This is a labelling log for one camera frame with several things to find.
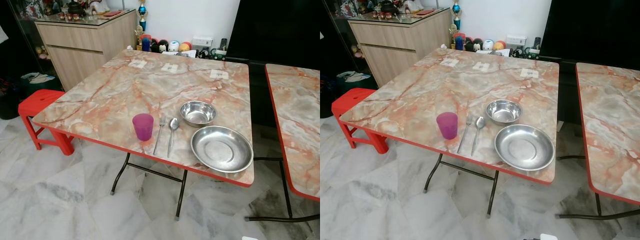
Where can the steel spoon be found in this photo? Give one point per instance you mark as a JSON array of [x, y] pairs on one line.
[[172, 132], [477, 132]]

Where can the black remote control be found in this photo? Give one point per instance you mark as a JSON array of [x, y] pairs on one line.
[[223, 44], [536, 42]]

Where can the blue gold trophy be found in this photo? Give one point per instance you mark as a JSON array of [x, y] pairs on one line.
[[143, 12], [456, 12]]

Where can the purple plastic cup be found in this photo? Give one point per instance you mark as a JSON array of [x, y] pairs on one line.
[[143, 126], [447, 125]]

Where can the dark teapot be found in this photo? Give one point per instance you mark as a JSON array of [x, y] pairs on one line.
[[76, 8], [388, 7]]

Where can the marble pattern folding table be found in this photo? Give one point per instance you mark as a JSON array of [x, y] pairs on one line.
[[610, 125], [297, 120], [430, 95], [125, 95]]

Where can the white paper label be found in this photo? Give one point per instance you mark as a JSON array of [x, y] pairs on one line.
[[219, 74], [449, 62], [529, 73], [137, 63], [170, 67], [481, 66]]

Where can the white wall socket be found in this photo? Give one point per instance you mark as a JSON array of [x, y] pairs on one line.
[[515, 40], [202, 42]]

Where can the black screen panel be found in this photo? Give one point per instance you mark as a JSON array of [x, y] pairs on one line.
[[595, 25], [275, 25]]

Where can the red plastic stool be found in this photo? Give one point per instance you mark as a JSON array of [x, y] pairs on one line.
[[352, 107], [40, 109]]

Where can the steel fork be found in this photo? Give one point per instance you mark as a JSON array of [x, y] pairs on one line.
[[465, 132], [159, 133]]

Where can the large steel plate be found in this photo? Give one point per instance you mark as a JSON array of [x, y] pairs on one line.
[[524, 147], [222, 148]]

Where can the white round toy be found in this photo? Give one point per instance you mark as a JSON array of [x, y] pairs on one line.
[[488, 45], [173, 46]]

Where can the small steel bowl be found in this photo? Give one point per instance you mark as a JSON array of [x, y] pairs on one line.
[[198, 113], [503, 111]]

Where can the red flat box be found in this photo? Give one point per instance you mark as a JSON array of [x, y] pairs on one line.
[[425, 12], [112, 13]]

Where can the light wood cabinet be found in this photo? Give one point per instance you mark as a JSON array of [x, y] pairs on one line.
[[85, 45], [400, 42]]

